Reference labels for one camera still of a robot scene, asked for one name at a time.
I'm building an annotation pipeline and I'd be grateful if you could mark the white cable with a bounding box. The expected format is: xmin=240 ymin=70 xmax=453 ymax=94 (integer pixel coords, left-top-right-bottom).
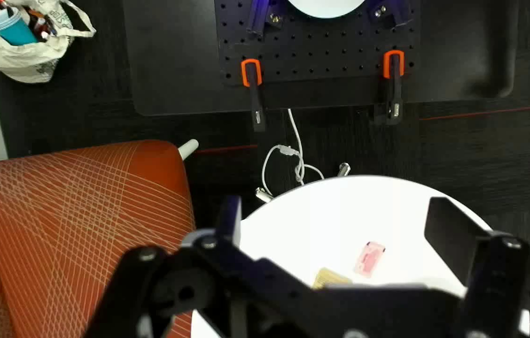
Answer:
xmin=259 ymin=107 xmax=327 ymax=203

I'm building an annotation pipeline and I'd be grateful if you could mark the blue mounting bracket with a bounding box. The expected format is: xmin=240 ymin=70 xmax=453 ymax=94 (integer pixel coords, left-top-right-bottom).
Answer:
xmin=368 ymin=0 xmax=415 ymax=30
xmin=248 ymin=0 xmax=285 ymax=34

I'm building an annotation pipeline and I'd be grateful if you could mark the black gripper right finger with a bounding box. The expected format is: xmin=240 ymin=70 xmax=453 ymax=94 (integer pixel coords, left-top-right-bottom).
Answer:
xmin=423 ymin=196 xmax=530 ymax=338

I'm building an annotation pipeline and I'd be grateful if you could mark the orange patterned sofa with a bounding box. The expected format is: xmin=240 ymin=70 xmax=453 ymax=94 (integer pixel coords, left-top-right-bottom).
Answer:
xmin=0 ymin=137 xmax=197 ymax=338

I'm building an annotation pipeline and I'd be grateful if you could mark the white sofa leg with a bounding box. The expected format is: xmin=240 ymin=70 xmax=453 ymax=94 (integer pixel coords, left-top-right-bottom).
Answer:
xmin=176 ymin=137 xmax=201 ymax=162

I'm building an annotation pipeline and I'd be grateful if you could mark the orange black clamp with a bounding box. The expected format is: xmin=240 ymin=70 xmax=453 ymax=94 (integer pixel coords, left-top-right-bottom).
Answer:
xmin=238 ymin=57 xmax=269 ymax=134
xmin=374 ymin=47 xmax=408 ymax=128

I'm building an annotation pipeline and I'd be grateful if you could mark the blue cup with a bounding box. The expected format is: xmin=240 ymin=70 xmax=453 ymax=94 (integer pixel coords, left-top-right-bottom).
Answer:
xmin=0 ymin=8 xmax=41 ymax=47

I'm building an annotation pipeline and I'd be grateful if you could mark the white plastic bag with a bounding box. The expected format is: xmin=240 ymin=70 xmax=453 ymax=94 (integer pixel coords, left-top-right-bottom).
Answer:
xmin=0 ymin=0 xmax=98 ymax=87

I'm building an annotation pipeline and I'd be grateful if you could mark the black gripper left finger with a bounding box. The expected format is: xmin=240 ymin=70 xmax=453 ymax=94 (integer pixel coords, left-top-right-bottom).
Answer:
xmin=82 ymin=194 xmax=261 ymax=338

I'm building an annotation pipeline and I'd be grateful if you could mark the black pegboard plate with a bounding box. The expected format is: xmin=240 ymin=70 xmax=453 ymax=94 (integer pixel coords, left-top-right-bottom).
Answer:
xmin=214 ymin=0 xmax=417 ymax=85

